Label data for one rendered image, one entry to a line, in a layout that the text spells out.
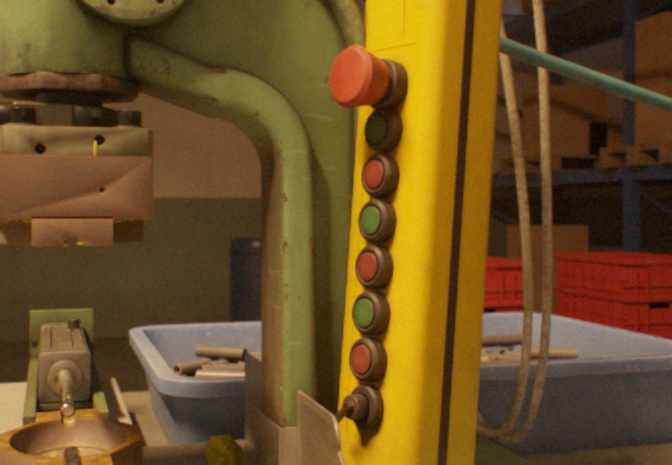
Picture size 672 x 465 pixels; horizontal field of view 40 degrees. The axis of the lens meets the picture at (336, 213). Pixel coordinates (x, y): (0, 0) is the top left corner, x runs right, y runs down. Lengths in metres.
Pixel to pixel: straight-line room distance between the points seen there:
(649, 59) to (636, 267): 2.88
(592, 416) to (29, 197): 0.63
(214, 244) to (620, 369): 8.10
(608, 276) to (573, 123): 3.99
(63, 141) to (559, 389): 0.57
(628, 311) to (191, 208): 5.43
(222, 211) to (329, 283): 8.33
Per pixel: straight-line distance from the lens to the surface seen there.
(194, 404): 0.84
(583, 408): 0.98
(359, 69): 0.59
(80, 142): 0.59
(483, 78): 0.63
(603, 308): 4.46
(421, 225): 0.59
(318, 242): 0.65
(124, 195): 0.56
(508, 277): 4.03
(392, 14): 0.63
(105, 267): 8.87
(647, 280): 4.37
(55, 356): 0.88
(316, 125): 0.65
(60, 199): 0.56
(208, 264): 8.97
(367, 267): 0.60
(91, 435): 0.70
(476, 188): 0.62
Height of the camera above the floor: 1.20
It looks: level
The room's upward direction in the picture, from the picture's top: straight up
